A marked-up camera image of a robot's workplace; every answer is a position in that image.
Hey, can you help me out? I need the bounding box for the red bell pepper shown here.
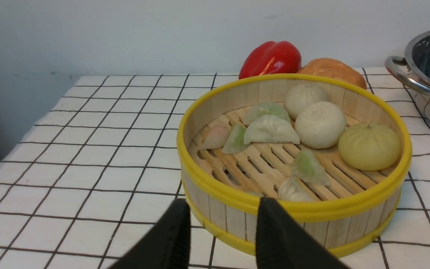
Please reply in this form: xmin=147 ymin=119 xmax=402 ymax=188
xmin=238 ymin=41 xmax=302 ymax=80

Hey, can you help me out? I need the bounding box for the brown bread roll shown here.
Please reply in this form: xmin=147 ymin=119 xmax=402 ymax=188
xmin=297 ymin=58 xmax=367 ymax=90

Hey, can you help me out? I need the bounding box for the white dumpling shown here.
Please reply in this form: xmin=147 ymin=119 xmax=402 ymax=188
xmin=243 ymin=115 xmax=300 ymax=145
xmin=278 ymin=177 xmax=315 ymax=202

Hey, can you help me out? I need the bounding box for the pink dumpling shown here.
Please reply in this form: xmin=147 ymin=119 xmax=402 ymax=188
xmin=198 ymin=124 xmax=231 ymax=150

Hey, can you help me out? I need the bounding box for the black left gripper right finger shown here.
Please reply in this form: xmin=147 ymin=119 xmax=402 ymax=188
xmin=255 ymin=197 xmax=348 ymax=269

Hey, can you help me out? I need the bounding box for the white checkered tablecloth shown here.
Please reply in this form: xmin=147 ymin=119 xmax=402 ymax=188
xmin=0 ymin=68 xmax=430 ymax=269

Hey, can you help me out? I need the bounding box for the yellow steamed bun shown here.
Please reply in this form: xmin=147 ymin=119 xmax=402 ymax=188
xmin=338 ymin=122 xmax=402 ymax=171

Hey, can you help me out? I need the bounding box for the green dumpling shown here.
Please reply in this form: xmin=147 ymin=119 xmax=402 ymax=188
xmin=222 ymin=124 xmax=250 ymax=154
xmin=243 ymin=102 xmax=291 ymax=126
xmin=290 ymin=149 xmax=331 ymax=186

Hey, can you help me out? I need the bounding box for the yellow-rimmed bamboo steamer basket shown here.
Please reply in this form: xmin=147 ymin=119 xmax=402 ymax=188
xmin=177 ymin=74 xmax=412 ymax=257

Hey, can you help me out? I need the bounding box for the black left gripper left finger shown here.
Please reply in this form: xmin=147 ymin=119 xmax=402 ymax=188
xmin=110 ymin=198 xmax=191 ymax=269

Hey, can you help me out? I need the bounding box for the white steamed bun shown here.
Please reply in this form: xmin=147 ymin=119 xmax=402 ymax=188
xmin=283 ymin=82 xmax=330 ymax=120
xmin=294 ymin=102 xmax=347 ymax=149

